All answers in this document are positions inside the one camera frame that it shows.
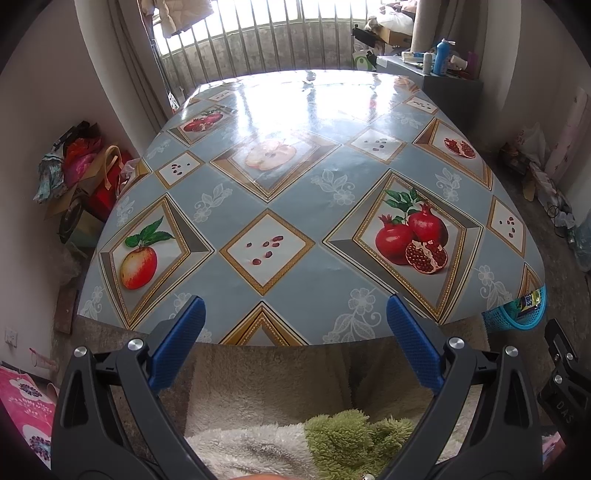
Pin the brown paper bag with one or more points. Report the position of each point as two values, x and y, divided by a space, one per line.
67 205

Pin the grey cabinet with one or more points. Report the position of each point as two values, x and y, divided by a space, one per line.
452 97

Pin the blue detergent bottle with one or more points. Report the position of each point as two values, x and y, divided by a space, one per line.
442 60

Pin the blue plastic basket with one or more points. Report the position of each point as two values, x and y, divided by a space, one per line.
498 321

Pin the wooden board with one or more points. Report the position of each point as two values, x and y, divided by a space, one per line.
67 309

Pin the green yellow snack packet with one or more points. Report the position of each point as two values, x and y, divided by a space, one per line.
530 302

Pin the white and green fleece robe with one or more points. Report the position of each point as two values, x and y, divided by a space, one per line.
258 447

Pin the blue water jug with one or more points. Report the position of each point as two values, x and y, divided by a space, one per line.
584 244

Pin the small cardboard box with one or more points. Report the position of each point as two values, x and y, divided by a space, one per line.
392 37

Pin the hanging beige garment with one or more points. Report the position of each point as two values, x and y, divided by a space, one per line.
184 16

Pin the red bag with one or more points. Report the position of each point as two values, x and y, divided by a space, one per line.
107 194

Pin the white wall socket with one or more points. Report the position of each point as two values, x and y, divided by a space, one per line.
10 337

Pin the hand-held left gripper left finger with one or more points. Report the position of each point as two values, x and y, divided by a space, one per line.
180 341

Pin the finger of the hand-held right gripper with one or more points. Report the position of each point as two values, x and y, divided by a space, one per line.
559 344

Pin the table with fruit-print tablecloth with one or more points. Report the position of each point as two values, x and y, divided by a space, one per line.
295 207

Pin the brown fleece cloth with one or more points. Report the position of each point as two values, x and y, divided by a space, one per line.
300 374

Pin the beige curtain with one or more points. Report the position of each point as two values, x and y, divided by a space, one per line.
427 23
115 60

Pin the patterned cloth bag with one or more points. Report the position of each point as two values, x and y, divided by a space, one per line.
48 177

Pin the purple cup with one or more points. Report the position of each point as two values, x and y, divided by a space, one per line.
472 61

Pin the window railing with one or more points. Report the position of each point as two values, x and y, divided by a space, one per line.
258 46

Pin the colourful bags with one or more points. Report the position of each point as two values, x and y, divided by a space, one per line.
83 152

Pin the white plastic bag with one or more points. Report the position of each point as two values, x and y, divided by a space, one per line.
533 141

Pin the pink paper roll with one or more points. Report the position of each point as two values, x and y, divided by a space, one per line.
572 134

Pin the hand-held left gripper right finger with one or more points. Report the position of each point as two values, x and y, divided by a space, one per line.
413 341

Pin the pink printed mat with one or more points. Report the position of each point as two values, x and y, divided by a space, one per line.
27 410

